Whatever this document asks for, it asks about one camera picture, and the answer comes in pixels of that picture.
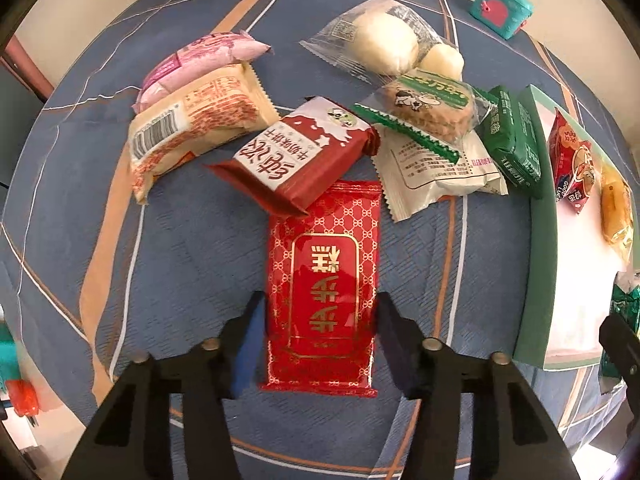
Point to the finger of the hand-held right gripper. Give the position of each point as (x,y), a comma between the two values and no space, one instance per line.
(622,347)

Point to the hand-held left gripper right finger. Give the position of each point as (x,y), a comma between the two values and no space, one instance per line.
(395,342)

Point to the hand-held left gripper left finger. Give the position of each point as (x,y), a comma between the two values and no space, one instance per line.
(250,342)

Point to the red gold-patterned snack packet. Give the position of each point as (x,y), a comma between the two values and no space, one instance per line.
(320,270)

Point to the green-edged white box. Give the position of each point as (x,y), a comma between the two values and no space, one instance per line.
(537,240)

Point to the cream snack packet with barcode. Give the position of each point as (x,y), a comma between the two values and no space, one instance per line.
(200,115)

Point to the pink snack packet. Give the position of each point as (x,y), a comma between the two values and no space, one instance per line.
(200,55)

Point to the green foil snack packet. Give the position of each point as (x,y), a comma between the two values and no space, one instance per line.
(625,295)

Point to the blue plaid tablecloth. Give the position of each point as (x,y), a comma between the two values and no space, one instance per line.
(150,270)

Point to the yellow snack packet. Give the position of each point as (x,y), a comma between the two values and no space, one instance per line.
(615,205)

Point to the white snack packet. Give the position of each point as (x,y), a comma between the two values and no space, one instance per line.
(430,175)

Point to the dark red snack packet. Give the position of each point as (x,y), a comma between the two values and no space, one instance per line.
(300,160)

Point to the red cartoon snack packet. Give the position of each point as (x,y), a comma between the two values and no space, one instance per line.
(570,160)

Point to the teal and red plastic toy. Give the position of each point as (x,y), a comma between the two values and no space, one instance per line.
(15,360)

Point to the clear green-edged cookie packet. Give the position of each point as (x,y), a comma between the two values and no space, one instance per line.
(430,105)

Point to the clear packet with white bun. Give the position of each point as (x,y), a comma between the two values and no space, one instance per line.
(385,35)

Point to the teal toy box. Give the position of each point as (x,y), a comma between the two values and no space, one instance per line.
(500,7)

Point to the brown wooden furniture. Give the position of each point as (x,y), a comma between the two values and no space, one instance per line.
(20,67)

